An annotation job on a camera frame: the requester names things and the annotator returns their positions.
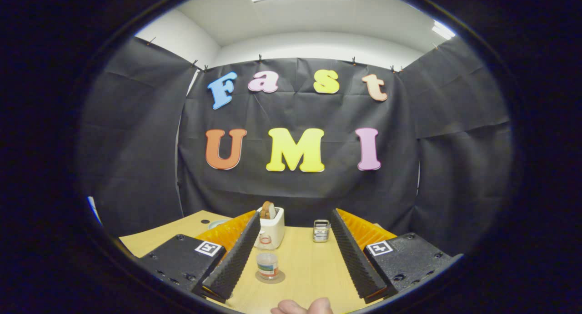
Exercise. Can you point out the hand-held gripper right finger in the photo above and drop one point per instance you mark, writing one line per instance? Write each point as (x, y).
(354, 259)

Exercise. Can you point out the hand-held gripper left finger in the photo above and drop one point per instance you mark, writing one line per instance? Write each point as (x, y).
(236, 259)

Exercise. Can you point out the clear plastic juice bottle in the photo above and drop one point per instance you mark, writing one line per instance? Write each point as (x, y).
(267, 264)

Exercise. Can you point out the round brown coaster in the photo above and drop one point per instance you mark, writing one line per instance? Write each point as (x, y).
(281, 276)

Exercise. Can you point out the pale green plate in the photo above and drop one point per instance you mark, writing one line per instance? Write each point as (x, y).
(218, 223)

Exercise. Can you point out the small metal rack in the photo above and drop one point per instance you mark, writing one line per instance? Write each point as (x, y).
(321, 231)

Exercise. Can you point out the wooden table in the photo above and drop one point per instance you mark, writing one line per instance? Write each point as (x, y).
(309, 268)

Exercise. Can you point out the white toaster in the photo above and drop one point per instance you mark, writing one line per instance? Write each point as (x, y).
(276, 230)

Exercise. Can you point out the toasted bread slice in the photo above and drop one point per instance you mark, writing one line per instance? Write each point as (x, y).
(268, 210)

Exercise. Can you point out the black backdrop cloth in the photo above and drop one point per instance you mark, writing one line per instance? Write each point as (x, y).
(295, 191)

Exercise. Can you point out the small ceiling light panel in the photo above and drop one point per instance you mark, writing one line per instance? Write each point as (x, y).
(443, 30)

